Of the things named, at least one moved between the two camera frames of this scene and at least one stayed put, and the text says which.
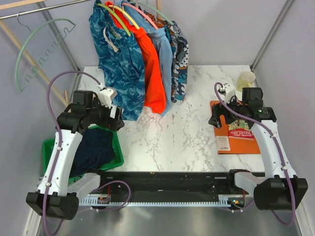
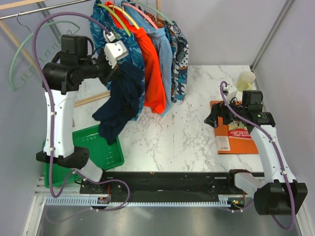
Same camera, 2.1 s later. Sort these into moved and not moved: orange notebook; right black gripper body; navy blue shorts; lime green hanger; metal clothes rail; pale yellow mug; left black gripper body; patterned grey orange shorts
Moved: navy blue shorts; left black gripper body
Not moved: right black gripper body; pale yellow mug; orange notebook; metal clothes rail; lime green hanger; patterned grey orange shorts
